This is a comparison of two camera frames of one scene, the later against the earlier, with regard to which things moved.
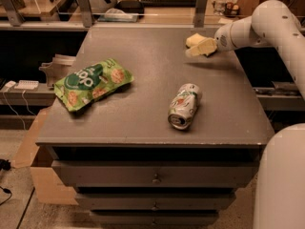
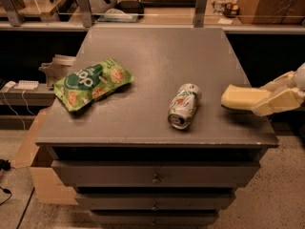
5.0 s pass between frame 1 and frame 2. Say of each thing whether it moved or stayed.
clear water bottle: stayed
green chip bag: stayed
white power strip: stayed
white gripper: moved
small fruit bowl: stayed
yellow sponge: moved
